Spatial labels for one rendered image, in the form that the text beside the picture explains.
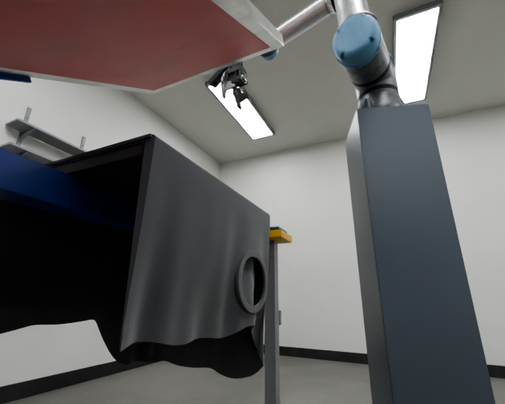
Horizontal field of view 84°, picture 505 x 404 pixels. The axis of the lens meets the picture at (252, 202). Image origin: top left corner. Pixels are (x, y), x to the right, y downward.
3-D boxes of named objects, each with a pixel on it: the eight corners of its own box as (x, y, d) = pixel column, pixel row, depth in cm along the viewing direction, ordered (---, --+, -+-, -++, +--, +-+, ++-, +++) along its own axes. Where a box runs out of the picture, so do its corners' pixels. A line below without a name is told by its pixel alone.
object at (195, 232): (240, 348, 74) (243, 216, 85) (270, 351, 70) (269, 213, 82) (66, 406, 34) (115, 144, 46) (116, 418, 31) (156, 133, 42)
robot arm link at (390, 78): (403, 100, 87) (397, 65, 91) (393, 74, 76) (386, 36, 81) (363, 114, 93) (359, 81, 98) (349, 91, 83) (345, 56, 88)
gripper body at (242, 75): (240, 78, 114) (237, 50, 115) (222, 85, 117) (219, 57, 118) (248, 86, 121) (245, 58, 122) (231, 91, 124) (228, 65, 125)
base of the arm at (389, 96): (400, 137, 88) (395, 111, 92) (420, 107, 74) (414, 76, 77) (350, 140, 90) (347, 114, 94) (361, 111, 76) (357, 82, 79)
